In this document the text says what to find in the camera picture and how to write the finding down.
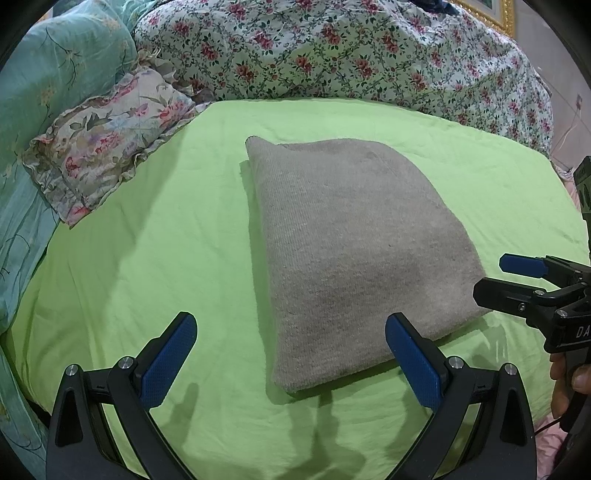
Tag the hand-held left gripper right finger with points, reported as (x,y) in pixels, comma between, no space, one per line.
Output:
(413,360)

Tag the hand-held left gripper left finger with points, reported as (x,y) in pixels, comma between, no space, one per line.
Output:
(168,360)

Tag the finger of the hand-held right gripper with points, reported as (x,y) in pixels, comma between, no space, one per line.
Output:
(521,265)
(498,293)

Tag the beige knit sweater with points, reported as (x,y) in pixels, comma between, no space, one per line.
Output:
(351,249)

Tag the person's right hand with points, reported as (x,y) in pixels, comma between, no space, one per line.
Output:
(564,383)

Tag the pink cloth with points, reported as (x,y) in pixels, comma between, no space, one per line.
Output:
(551,450)

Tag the light green bed sheet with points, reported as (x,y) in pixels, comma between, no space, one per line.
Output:
(184,230)

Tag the ruffled floral pillow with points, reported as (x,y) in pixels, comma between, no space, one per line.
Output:
(101,138)

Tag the white red floral quilt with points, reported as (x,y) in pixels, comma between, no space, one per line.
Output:
(351,50)

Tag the teal floral blanket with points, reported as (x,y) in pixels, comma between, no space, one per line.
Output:
(41,115)

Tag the dark blue cloth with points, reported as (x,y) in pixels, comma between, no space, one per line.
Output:
(431,4)

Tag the gold picture frame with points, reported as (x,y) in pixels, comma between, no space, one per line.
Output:
(489,11)

